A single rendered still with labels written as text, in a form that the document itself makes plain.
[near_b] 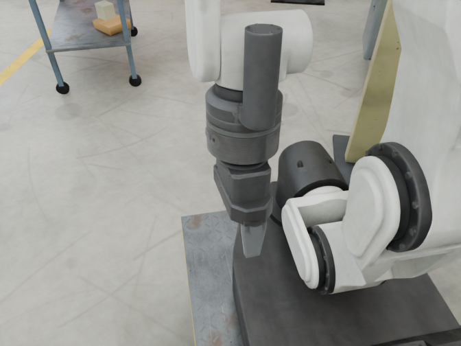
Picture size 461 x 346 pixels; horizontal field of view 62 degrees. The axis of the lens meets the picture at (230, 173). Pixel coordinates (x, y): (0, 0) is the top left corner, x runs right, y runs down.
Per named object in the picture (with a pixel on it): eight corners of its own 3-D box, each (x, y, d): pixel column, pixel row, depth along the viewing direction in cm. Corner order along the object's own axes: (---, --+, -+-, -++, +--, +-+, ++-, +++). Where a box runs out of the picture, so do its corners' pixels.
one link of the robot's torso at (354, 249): (285, 239, 90) (359, 130, 48) (365, 226, 93) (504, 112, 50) (302, 307, 84) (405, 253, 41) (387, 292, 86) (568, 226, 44)
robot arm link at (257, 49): (197, 104, 47) (193, 5, 41) (279, 95, 50) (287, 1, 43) (220, 152, 39) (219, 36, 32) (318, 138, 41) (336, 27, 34)
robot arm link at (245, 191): (197, 173, 56) (194, 97, 49) (261, 163, 58) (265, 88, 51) (219, 233, 46) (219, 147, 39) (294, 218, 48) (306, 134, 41)
